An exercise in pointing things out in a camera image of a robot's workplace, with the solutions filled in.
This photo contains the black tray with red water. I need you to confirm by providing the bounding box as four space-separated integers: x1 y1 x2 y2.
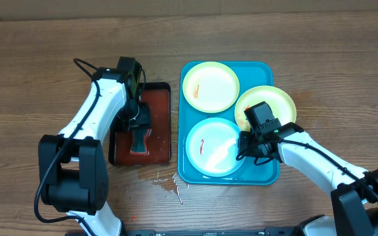
108 82 171 166

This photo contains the yellow plate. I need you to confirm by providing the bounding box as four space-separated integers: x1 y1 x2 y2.
234 85 297 131
182 62 240 113

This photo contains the teal plastic tray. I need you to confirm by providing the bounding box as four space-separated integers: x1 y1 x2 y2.
177 61 280 186

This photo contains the light blue plate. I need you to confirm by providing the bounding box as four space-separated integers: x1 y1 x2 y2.
185 117 243 177

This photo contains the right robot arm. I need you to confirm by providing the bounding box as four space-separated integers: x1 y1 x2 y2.
236 123 378 235

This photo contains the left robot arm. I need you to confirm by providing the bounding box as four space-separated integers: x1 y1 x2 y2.
33 64 151 235

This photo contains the green orange sponge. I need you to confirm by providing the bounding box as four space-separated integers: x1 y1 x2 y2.
130 128 152 155

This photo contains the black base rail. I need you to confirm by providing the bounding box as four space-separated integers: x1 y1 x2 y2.
121 226 304 236

